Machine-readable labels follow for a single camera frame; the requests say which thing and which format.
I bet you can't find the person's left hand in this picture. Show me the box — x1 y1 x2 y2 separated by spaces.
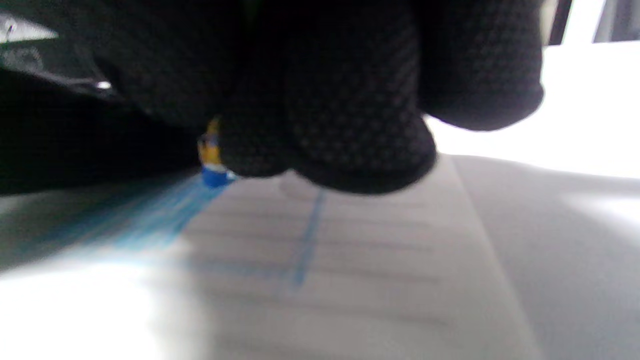
0 70 203 197

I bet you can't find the person's right hand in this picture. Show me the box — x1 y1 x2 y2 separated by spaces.
65 0 546 196

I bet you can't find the white lined paper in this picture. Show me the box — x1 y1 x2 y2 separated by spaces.
0 155 546 360

